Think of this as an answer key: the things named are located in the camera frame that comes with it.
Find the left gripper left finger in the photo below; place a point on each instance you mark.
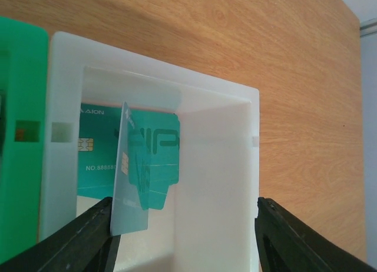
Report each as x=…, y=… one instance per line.
x=84, y=244

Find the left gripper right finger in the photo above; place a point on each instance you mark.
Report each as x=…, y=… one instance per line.
x=285, y=243

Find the teal card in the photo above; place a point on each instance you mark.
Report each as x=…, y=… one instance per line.
x=97, y=151
x=129, y=211

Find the teal card in bin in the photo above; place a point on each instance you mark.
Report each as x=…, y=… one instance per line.
x=97, y=151

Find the white translucent bin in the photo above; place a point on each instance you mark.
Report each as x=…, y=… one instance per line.
x=207, y=223

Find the middle green bin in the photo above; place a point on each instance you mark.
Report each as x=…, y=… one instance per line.
x=24, y=66

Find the right aluminium frame post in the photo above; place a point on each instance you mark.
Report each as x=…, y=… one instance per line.
x=368, y=27

